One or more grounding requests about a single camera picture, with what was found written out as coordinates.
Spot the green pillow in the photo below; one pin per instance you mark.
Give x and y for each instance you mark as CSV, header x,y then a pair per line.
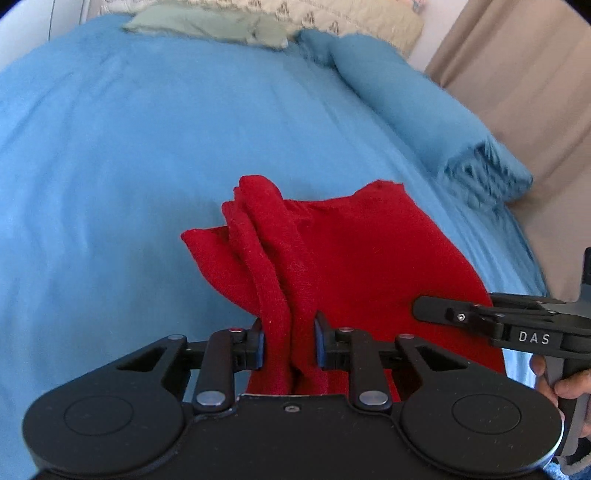
x,y
221,25

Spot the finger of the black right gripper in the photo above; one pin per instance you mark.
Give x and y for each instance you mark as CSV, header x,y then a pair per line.
x,y
508,328
527,302

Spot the white wardrobe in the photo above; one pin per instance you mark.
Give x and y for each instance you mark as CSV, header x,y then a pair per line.
x,y
29,24

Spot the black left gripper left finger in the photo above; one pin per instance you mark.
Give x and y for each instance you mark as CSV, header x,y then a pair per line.
x,y
124,417

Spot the blue bed sheet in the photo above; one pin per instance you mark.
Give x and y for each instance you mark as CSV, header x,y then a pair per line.
x,y
113,144

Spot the red knit garment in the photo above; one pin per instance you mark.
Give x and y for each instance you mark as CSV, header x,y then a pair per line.
x,y
361,261

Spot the beige quilted headboard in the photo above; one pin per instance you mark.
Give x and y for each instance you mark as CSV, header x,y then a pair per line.
x,y
396,22

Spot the beige curtain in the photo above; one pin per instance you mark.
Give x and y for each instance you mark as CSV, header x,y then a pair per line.
x,y
523,67

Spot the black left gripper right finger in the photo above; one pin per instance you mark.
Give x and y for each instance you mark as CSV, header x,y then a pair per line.
x,y
432,412

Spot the person's right hand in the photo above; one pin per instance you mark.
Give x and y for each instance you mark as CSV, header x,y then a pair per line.
x,y
570,388

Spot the rolled blue blanket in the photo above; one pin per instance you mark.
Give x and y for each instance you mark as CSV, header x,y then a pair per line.
x,y
451,142

